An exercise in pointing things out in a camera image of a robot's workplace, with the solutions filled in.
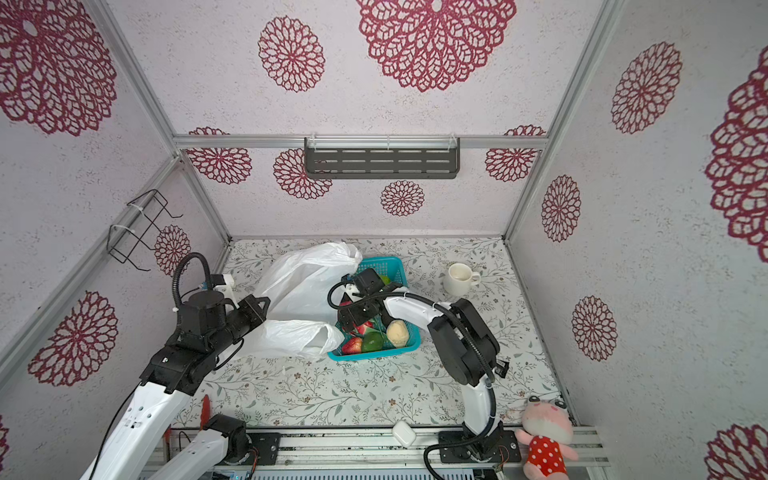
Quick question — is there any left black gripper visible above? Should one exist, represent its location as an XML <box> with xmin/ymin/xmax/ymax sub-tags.
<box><xmin>210</xmin><ymin>294</ymin><xmax>270</xmax><ymax>358</ymax></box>

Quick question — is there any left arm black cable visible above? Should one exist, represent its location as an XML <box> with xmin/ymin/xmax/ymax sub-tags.
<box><xmin>171</xmin><ymin>251</ymin><xmax>214</xmax><ymax>310</ymax></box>

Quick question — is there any grey wall shelf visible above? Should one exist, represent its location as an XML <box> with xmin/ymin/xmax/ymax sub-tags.
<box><xmin>304</xmin><ymin>137</ymin><xmax>461</xmax><ymax>180</ymax></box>

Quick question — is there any beige round fruit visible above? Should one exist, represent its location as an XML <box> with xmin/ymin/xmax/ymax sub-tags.
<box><xmin>386</xmin><ymin>320</ymin><xmax>410</xmax><ymax>348</ymax></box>

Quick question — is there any green avocado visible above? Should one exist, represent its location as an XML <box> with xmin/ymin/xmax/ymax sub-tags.
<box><xmin>361</xmin><ymin>331</ymin><xmax>386</xmax><ymax>353</ymax></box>

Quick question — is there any red apple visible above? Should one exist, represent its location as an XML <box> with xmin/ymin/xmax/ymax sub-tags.
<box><xmin>341</xmin><ymin>337</ymin><xmax>363</xmax><ymax>356</ymax></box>

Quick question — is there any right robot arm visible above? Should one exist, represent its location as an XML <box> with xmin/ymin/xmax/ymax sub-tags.
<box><xmin>326</xmin><ymin>268</ymin><xmax>500</xmax><ymax>441</ymax></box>

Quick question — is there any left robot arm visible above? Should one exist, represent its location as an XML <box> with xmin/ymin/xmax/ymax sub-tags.
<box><xmin>82</xmin><ymin>290</ymin><xmax>270</xmax><ymax>479</ymax></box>

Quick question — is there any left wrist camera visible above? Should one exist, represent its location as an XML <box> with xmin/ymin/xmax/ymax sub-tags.
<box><xmin>210</xmin><ymin>273</ymin><xmax>238</xmax><ymax>307</ymax></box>

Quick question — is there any teal plastic basket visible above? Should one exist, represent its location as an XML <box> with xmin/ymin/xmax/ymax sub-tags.
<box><xmin>326</xmin><ymin>256</ymin><xmax>422</xmax><ymax>363</ymax></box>

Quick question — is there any red dragon fruit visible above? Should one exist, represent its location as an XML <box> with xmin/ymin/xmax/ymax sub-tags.
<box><xmin>354</xmin><ymin>321</ymin><xmax>375</xmax><ymax>336</ymax></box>

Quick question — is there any white ceramic mug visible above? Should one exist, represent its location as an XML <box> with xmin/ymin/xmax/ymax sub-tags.
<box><xmin>443</xmin><ymin>263</ymin><xmax>481</xmax><ymax>297</ymax></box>

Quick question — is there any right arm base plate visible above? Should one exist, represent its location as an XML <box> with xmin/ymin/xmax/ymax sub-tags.
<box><xmin>439</xmin><ymin>426</ymin><xmax>522</xmax><ymax>464</ymax></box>

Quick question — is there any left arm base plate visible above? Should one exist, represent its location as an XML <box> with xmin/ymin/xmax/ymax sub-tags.
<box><xmin>240</xmin><ymin>432</ymin><xmax>282</xmax><ymax>467</ymax></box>

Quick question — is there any black wire wall rack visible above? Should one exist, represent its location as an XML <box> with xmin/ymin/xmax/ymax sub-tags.
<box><xmin>105</xmin><ymin>189</ymin><xmax>183</xmax><ymax>272</ymax></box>

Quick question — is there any pink plush toy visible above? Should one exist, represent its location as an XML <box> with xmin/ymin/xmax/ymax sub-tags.
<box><xmin>515</xmin><ymin>395</ymin><xmax>578</xmax><ymax>480</ymax></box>

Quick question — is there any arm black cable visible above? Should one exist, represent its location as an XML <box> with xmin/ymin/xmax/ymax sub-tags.
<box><xmin>171</xmin><ymin>251</ymin><xmax>214</xmax><ymax>310</ymax></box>
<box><xmin>326</xmin><ymin>278</ymin><xmax>499</xmax><ymax>480</ymax></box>

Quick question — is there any white plastic bag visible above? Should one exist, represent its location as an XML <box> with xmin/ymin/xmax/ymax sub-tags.
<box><xmin>231</xmin><ymin>242</ymin><xmax>363</xmax><ymax>361</ymax></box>

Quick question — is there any white earbuds case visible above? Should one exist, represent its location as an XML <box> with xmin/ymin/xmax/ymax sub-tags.
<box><xmin>391</xmin><ymin>421</ymin><xmax>417</xmax><ymax>448</ymax></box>

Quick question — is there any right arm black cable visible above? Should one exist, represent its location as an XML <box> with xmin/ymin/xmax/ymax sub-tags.
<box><xmin>326</xmin><ymin>278</ymin><xmax>499</xmax><ymax>480</ymax></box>

